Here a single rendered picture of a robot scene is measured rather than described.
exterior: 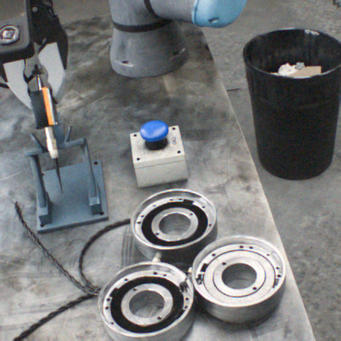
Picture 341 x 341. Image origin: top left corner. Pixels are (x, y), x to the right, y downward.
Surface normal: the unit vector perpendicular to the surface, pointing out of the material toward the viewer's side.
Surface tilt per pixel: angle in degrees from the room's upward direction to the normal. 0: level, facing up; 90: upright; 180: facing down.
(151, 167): 90
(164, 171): 90
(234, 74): 0
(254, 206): 0
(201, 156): 0
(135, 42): 73
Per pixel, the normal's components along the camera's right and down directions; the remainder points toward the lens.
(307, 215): -0.12, -0.77
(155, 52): 0.23, 0.32
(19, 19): -0.03, -0.35
